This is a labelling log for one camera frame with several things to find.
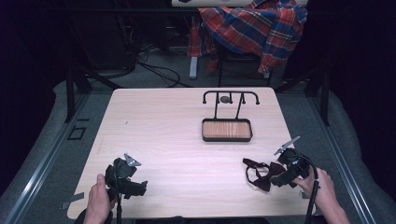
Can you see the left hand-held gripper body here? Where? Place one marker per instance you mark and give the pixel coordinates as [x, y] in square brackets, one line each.
[122, 170]

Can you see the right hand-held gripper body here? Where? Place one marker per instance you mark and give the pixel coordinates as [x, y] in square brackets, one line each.
[294, 165]

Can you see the dark red bow tie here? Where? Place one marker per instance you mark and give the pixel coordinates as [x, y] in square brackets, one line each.
[264, 177]

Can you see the person's right hand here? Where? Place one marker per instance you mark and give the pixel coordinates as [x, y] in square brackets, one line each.
[323, 189]

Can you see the person's left hand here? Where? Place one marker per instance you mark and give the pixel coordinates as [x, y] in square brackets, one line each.
[99, 196]

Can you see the grey tape strip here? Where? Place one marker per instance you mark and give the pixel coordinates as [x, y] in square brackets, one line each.
[74, 197]

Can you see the person's dark clothing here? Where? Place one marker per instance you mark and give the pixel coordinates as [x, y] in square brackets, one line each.
[199, 220]

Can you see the black metal stand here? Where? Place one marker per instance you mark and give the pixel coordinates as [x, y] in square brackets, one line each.
[70, 96]
[324, 99]

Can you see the black rack with wooden tray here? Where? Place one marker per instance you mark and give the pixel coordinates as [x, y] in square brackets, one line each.
[226, 129]

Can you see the dark round disc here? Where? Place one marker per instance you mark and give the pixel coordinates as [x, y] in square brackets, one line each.
[224, 99]

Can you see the white table leg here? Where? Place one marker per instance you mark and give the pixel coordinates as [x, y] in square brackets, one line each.
[193, 67]

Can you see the red blue plaid shirt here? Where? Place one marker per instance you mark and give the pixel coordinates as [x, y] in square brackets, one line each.
[258, 28]

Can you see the metal floor rail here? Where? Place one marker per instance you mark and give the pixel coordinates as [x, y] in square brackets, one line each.
[40, 168]
[345, 168]

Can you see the black chair frame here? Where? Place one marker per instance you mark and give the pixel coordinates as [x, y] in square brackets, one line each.
[221, 67]

